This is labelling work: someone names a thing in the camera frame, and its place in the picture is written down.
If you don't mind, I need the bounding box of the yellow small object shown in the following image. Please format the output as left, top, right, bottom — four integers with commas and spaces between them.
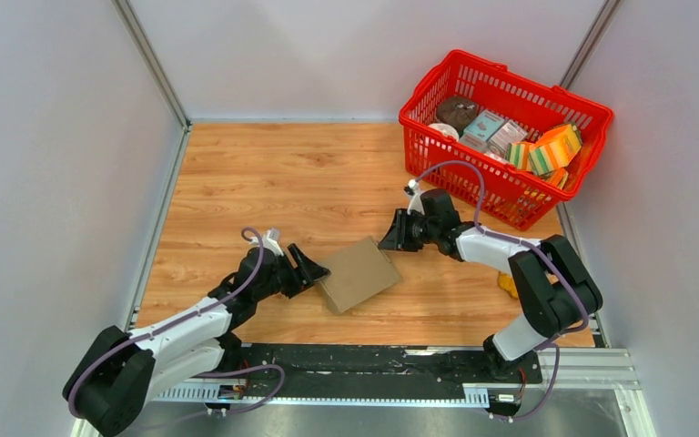
497, 272, 519, 300

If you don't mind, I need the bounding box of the teal small box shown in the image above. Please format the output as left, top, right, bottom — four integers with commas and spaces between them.
461, 109, 505, 142

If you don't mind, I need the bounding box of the aluminium frame corner post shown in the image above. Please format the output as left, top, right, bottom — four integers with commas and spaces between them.
111, 0, 193, 131

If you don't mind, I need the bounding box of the brown cardboard paper box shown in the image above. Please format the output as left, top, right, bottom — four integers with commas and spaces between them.
319, 237, 402, 314

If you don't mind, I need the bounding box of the grey white small box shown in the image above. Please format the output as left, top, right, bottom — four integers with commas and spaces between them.
488, 120, 528, 157

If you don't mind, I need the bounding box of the right aluminium corner post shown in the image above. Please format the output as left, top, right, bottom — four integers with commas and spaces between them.
559, 0, 623, 89

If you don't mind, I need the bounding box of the white round container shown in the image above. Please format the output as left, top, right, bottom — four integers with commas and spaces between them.
429, 123, 460, 140

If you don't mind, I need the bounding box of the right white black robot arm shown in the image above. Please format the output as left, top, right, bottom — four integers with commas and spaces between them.
379, 186, 603, 381

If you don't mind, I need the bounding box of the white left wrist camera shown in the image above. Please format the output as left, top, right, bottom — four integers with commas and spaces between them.
258, 228, 285, 257

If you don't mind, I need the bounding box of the orange green striped box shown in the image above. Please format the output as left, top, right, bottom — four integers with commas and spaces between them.
529, 123, 583, 176

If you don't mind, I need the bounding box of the red plastic basket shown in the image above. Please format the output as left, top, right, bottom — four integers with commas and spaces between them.
399, 49, 613, 230

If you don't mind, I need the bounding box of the brown round packaged item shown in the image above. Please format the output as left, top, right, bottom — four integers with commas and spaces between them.
435, 96, 479, 136

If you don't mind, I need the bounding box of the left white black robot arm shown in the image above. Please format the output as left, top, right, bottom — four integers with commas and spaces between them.
62, 244, 330, 436

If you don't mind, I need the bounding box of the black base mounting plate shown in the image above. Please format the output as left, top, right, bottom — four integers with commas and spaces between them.
219, 343, 542, 400

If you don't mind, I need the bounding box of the green orange striped pack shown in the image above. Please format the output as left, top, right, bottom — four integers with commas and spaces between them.
505, 141, 534, 172

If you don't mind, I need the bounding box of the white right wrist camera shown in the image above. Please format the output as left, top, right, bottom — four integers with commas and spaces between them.
403, 178, 424, 215

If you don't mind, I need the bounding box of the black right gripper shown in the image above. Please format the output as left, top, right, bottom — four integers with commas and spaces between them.
377, 208, 438, 253

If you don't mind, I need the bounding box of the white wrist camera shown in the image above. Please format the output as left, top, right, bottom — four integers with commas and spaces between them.
258, 228, 285, 257
403, 178, 424, 215

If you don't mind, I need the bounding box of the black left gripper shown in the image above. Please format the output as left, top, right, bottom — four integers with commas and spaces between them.
254, 243, 330, 302

